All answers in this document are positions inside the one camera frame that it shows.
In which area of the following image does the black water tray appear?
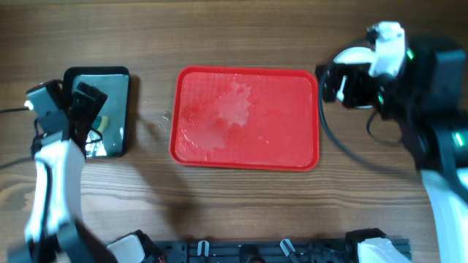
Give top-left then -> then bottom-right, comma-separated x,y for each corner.
63,66 -> 131,159

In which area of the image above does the green yellow sponge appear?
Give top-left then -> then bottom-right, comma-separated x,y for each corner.
91,115 -> 109,133

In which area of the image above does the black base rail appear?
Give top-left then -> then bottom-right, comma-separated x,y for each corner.
105,228 -> 412,263

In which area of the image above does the left black cable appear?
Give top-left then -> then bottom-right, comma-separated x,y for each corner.
0,105 -> 48,171

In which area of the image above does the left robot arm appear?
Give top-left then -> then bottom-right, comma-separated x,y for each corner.
7,80 -> 116,262

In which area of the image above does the light blue plate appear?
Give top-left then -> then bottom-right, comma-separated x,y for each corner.
333,47 -> 374,109

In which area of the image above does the red plastic serving tray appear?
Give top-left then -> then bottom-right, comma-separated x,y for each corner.
169,66 -> 320,172

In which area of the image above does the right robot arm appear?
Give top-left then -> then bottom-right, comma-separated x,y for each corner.
315,34 -> 467,262

